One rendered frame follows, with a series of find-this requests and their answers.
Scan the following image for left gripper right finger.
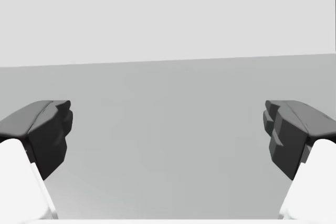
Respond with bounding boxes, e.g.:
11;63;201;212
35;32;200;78
262;100;336;220

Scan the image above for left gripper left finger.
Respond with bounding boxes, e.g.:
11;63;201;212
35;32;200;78
0;100;74;220

